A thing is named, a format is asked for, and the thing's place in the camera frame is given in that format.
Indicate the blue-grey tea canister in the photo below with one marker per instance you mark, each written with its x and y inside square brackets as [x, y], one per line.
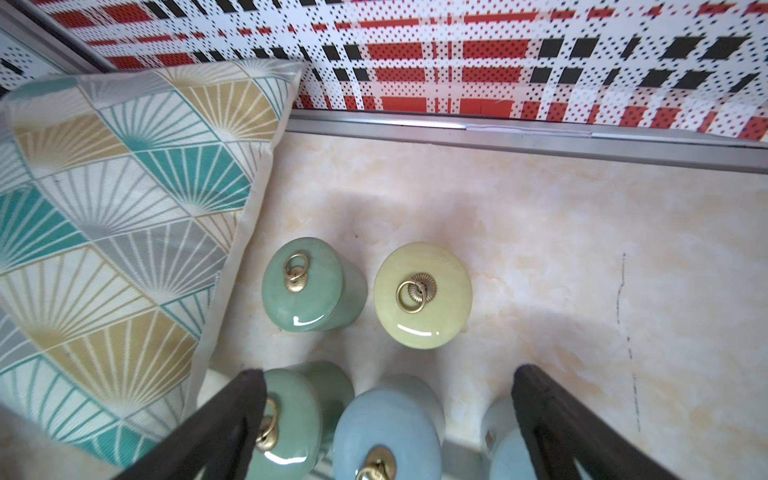
[392, 431]
[505, 452]

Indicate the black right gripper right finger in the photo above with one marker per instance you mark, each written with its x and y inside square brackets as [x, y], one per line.
[565, 438]

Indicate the geometric fan pattern pillow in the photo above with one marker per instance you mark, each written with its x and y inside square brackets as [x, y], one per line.
[127, 201]

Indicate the dark green tea canister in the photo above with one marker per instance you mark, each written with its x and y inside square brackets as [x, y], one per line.
[309, 286]
[304, 404]

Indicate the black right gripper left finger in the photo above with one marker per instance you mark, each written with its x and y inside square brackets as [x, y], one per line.
[216, 442]

